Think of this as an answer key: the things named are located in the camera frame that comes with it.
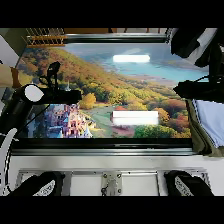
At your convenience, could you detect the beige garment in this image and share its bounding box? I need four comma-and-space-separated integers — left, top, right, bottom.
0, 64, 22, 89

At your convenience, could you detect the light blue garment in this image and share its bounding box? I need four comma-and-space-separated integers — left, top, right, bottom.
193, 99, 224, 149

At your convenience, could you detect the olive green garment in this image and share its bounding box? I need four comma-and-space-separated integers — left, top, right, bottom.
185, 99, 224, 158

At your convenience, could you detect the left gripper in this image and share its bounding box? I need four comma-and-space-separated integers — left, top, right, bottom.
54, 88, 83, 105

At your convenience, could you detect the white garment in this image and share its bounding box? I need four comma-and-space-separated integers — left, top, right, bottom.
0, 34, 20, 67

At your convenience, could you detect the orange rack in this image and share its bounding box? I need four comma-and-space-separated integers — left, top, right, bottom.
24, 28, 67, 48

